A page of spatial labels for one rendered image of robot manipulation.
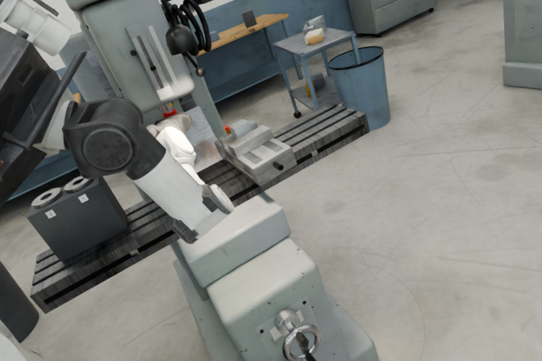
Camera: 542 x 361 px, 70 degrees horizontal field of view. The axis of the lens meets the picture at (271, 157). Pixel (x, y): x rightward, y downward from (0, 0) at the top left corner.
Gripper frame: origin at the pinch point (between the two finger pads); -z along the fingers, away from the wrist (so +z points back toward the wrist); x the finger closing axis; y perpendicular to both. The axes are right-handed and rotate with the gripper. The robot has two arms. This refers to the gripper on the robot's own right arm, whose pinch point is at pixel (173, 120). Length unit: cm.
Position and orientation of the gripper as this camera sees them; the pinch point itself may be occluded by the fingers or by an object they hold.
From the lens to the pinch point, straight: 129.6
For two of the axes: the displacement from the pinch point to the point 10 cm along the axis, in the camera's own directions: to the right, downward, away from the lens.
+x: -9.4, 3.4, 0.2
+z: 1.3, 4.2, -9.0
